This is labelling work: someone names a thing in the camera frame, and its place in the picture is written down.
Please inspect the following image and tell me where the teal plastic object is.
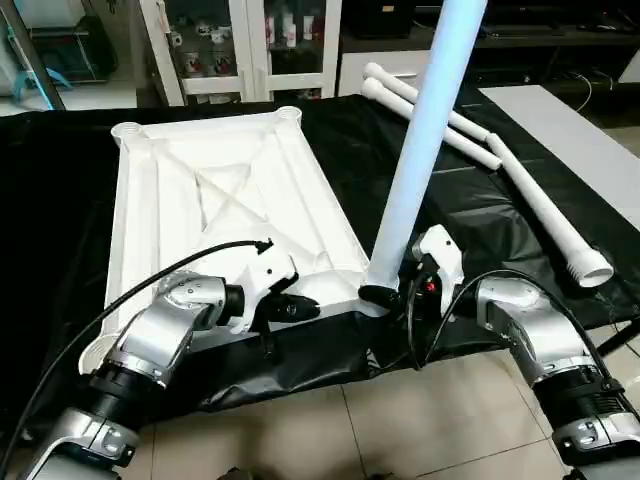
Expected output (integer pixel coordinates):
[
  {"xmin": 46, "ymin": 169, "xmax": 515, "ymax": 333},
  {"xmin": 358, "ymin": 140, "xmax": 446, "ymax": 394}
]
[{"xmin": 12, "ymin": 68, "xmax": 76, "ymax": 99}]

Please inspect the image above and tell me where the white glass door cabinet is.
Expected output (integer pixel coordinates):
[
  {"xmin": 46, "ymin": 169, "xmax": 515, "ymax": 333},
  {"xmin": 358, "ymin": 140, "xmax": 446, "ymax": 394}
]
[{"xmin": 140, "ymin": 0, "xmax": 343, "ymax": 106}]

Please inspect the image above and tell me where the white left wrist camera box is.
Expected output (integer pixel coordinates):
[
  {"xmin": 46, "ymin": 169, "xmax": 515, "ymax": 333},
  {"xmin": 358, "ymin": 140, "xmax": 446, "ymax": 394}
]
[{"xmin": 225, "ymin": 250, "xmax": 299, "ymax": 336}]

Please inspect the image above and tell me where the grey metal pole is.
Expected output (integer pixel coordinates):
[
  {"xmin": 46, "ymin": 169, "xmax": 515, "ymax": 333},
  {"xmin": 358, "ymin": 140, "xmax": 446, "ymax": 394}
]
[{"xmin": 0, "ymin": 0, "xmax": 61, "ymax": 111}]

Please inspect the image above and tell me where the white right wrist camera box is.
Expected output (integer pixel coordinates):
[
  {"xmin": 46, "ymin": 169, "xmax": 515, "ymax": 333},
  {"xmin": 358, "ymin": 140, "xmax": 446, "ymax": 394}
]
[{"xmin": 410, "ymin": 225, "xmax": 466, "ymax": 311}]

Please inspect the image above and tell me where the black metal bench leg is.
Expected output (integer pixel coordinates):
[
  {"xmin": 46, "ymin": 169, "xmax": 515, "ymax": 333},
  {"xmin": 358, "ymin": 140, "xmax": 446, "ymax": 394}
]
[{"xmin": 598, "ymin": 322, "xmax": 640, "ymax": 356}]

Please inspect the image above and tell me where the white drawer unit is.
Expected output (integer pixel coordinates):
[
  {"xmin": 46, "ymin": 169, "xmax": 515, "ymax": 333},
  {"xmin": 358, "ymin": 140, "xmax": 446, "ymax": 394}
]
[{"xmin": 336, "ymin": 50, "xmax": 441, "ymax": 98}]

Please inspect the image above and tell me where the white plastic table top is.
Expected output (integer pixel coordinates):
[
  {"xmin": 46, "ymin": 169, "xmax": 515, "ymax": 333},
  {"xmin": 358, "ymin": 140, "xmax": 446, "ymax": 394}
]
[{"xmin": 78, "ymin": 105, "xmax": 393, "ymax": 373}]

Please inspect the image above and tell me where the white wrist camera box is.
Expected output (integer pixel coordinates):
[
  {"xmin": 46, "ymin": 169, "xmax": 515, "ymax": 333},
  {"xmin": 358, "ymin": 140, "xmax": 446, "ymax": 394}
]
[
  {"xmin": 225, "ymin": 250, "xmax": 299, "ymax": 336},
  {"xmin": 410, "ymin": 225, "xmax": 466, "ymax": 311}
]

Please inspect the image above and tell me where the black work mat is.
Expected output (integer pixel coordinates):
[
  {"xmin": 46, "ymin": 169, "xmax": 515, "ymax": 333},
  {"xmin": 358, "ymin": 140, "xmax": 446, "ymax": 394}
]
[{"xmin": 0, "ymin": 92, "xmax": 640, "ymax": 426}]

